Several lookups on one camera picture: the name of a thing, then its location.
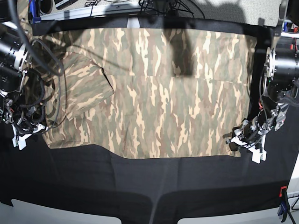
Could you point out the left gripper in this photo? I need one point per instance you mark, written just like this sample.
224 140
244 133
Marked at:
238 142

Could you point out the camouflage t-shirt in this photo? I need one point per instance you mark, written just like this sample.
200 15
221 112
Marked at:
147 93

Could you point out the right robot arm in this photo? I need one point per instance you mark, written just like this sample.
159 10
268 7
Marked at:
25 63

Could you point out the blue clamp right front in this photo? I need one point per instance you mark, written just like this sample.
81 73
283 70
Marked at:
284 204

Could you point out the blue clamp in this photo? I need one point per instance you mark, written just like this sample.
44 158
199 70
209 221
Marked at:
34 11
284 204

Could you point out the black table cloth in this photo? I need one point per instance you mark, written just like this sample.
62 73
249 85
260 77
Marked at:
93 180

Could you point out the white tape patch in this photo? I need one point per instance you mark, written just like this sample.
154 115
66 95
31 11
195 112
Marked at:
133 22

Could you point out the blue clamp left rear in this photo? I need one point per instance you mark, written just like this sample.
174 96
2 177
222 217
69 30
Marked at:
34 11

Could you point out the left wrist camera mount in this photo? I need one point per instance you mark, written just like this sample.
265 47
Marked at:
250 135

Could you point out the aluminium rail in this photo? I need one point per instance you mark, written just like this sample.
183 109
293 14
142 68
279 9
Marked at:
85 12

